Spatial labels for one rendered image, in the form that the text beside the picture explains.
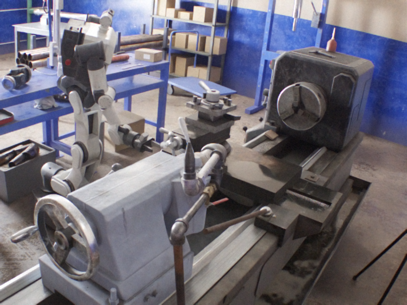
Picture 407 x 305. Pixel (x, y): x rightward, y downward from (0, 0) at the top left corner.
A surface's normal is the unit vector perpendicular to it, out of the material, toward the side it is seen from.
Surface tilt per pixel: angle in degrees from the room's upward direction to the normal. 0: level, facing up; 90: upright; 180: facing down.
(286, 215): 0
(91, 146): 81
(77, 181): 90
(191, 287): 0
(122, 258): 70
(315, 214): 0
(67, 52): 101
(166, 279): 90
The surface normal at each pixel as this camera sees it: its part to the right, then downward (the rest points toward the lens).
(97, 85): 0.01, 0.61
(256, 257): 0.10, -0.90
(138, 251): 0.81, -0.01
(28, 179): 0.85, 0.30
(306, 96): -0.55, 0.30
